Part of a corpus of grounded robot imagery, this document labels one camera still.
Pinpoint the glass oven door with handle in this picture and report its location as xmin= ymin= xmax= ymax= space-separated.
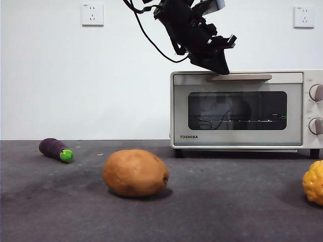
xmin=173 ymin=72 xmax=303 ymax=147

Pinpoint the brown potato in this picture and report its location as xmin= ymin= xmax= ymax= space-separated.
xmin=103 ymin=149 xmax=170 ymax=198

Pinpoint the beige oven knob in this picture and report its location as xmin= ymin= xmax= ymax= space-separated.
xmin=309 ymin=84 xmax=323 ymax=102
xmin=308 ymin=117 xmax=323 ymax=135

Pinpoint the white Toshiba toaster oven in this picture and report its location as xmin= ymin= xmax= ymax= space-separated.
xmin=169 ymin=70 xmax=323 ymax=159

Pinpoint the bumpy yellow toy vegetable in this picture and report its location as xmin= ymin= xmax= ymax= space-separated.
xmin=302 ymin=160 xmax=323 ymax=205

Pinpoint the purple toy eggplant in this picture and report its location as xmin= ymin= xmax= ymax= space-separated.
xmin=38 ymin=138 xmax=74 ymax=164

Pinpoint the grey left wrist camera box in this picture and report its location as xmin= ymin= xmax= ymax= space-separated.
xmin=193 ymin=0 xmax=226 ymax=15

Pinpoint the metal wire oven rack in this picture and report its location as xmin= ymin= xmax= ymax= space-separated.
xmin=219 ymin=119 xmax=273 ymax=123

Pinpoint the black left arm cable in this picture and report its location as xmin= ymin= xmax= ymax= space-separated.
xmin=123 ymin=0 xmax=190 ymax=64

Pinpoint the white wall socket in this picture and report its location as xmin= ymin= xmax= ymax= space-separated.
xmin=293 ymin=6 xmax=315 ymax=29
xmin=81 ymin=3 xmax=104 ymax=27

